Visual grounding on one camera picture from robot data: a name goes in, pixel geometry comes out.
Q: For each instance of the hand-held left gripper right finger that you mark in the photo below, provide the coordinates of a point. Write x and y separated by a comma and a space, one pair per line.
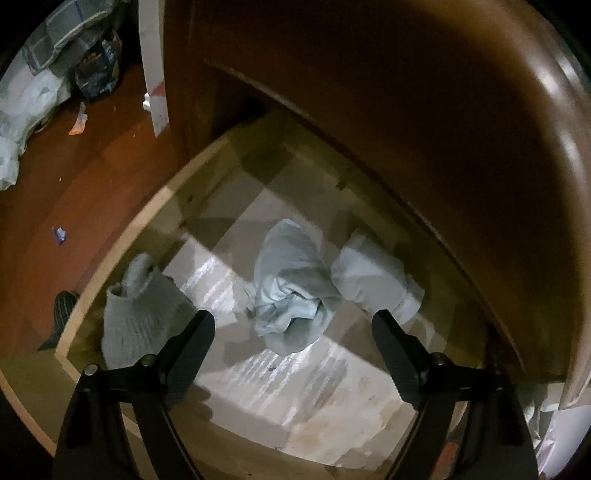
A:
399, 360

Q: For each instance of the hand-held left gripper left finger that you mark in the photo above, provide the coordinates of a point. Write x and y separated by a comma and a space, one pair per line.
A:
189, 355

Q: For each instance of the light blue garment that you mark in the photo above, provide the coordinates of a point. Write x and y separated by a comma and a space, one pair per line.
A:
291, 286

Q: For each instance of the wooden drawer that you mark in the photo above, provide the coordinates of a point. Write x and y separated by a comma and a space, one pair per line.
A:
138, 240

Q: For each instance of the grey knit sock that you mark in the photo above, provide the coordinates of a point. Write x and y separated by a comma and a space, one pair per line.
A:
134, 318

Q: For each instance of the white rolled garment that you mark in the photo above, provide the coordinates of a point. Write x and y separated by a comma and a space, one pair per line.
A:
369, 277

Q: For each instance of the blue white wrapper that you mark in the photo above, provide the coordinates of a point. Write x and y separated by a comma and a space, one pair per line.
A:
59, 235

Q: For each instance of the wooden nightstand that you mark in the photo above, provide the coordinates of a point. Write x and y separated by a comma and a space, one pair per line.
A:
415, 115

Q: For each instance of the orange candy wrapper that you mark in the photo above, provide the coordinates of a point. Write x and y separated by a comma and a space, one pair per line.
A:
78, 124

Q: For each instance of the blue crumpled packet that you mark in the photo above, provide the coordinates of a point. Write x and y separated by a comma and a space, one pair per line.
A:
97, 69

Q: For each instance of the white plastic bag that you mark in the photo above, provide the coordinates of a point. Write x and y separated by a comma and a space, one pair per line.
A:
27, 101

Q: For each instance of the grey plaid cloth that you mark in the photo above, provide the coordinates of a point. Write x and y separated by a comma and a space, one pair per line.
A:
60, 32

